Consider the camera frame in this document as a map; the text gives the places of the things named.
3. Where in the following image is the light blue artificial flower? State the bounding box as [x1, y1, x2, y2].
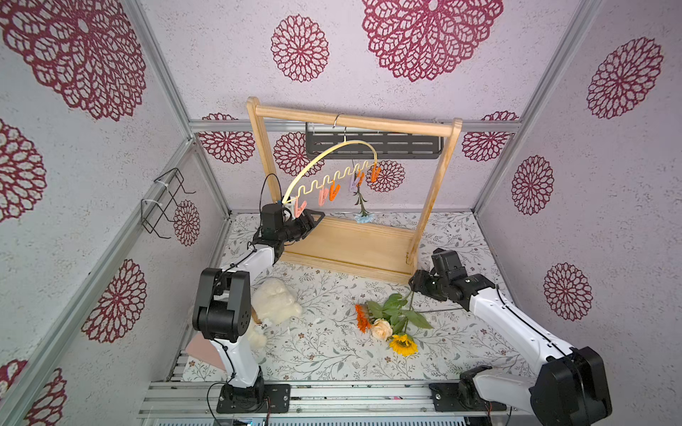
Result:
[352, 169, 374, 224]

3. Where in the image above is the lilac clothespin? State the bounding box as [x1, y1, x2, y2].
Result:
[349, 174, 360, 193]

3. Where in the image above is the peach artificial rose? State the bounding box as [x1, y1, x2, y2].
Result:
[364, 289, 433, 343]

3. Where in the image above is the yellow wavy clothes hanger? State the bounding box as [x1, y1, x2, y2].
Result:
[281, 132, 378, 205]

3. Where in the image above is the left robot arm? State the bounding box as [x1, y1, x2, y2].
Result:
[192, 202, 325, 389]

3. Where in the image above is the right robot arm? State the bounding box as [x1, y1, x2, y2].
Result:
[408, 248, 613, 425]

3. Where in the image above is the wooden clothes rack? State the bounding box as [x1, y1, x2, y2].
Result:
[247, 97, 464, 285]

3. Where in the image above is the pink clothespin far left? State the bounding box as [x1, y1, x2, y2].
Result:
[293, 197, 307, 218]

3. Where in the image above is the pink clothespin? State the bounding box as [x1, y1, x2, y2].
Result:
[318, 187, 330, 207]
[293, 197, 307, 218]

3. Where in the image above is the yellow artificial sunflower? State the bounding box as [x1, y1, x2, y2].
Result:
[386, 308, 458, 358]

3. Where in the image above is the orange artificial flower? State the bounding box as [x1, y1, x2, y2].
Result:
[354, 305, 371, 334]

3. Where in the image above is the white plush teddy bear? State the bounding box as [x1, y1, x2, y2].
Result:
[245, 277, 303, 351]

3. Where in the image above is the orange clothespin far right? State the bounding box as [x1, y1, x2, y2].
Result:
[370, 163, 381, 183]

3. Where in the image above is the pink box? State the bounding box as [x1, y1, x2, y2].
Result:
[185, 332, 227, 372]

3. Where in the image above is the black wall shelf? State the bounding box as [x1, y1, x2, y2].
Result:
[305, 124, 445, 160]

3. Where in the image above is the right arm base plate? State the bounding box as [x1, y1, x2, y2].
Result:
[428, 382, 508, 413]

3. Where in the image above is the black wire wall rack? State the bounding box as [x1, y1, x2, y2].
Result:
[140, 167, 195, 240]

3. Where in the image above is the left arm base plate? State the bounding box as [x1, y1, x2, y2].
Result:
[216, 384, 291, 415]

